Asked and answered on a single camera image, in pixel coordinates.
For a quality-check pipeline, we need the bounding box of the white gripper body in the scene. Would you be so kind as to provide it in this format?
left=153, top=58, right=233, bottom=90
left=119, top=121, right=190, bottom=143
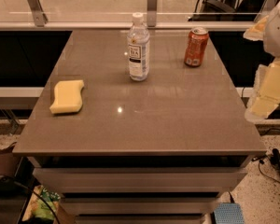
left=263, top=2, right=280, bottom=58

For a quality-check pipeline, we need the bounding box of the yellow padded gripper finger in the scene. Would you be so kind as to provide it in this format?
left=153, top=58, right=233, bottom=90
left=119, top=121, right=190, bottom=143
left=243, top=16, right=268, bottom=41
left=245, top=59, right=280, bottom=121

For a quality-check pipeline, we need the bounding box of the clear blue plastic water bottle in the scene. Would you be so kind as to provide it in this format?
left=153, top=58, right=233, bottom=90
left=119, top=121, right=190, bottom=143
left=127, top=12, right=150, bottom=81

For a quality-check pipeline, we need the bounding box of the black office chair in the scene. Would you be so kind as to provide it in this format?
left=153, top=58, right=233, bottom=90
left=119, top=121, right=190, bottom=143
left=189, top=0, right=265, bottom=21

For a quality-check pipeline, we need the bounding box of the orange soda can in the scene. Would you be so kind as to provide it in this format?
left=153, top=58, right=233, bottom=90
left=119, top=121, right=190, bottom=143
left=184, top=27, right=209, bottom=67

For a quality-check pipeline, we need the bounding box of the blue perforated box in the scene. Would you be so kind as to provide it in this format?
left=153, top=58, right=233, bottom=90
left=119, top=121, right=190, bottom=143
left=213, top=203, right=245, bottom=224

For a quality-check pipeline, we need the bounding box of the yellow sponge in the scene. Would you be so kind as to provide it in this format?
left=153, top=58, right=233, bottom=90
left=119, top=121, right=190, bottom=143
left=49, top=80, right=84, bottom=114

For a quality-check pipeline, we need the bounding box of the grey drawer cabinet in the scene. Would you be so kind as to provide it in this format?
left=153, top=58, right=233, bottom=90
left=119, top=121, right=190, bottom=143
left=34, top=166, right=246, bottom=222

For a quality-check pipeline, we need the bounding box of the green snack bag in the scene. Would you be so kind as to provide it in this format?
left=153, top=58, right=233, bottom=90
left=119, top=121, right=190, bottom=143
left=21, top=185, right=60, bottom=224

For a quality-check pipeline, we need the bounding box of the right metal railing bracket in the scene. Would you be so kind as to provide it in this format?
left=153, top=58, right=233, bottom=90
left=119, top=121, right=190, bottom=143
left=254, top=0, right=278, bottom=22

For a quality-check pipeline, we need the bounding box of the metal railing bracket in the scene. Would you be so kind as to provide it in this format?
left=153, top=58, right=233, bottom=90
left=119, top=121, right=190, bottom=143
left=254, top=0, right=278, bottom=22
left=147, top=0, right=158, bottom=27
left=27, top=0, right=48, bottom=27

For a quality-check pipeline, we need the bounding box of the black floor cable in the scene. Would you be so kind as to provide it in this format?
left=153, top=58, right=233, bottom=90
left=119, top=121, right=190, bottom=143
left=251, top=154, right=280, bottom=194

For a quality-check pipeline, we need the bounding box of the middle metal railing bracket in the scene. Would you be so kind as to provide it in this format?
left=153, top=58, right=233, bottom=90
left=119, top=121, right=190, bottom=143
left=147, top=0, right=158, bottom=27

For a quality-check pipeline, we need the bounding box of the left metal railing bracket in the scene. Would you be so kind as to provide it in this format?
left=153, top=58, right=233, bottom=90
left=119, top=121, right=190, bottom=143
left=27, top=0, right=48, bottom=27

